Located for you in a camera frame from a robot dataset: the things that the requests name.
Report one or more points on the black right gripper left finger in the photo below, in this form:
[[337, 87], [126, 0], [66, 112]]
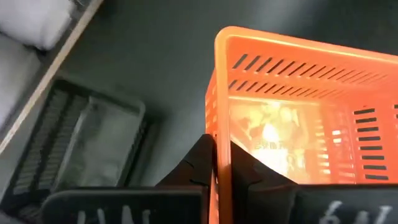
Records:
[[186, 174]]

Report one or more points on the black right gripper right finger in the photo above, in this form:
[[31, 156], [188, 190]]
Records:
[[258, 186]]

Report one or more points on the black table mat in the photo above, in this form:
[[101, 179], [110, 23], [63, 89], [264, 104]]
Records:
[[155, 46]]

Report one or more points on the black slotted plastic basket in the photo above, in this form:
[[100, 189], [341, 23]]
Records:
[[93, 140]]

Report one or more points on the red slotted plastic basket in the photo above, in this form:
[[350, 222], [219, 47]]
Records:
[[280, 77]]

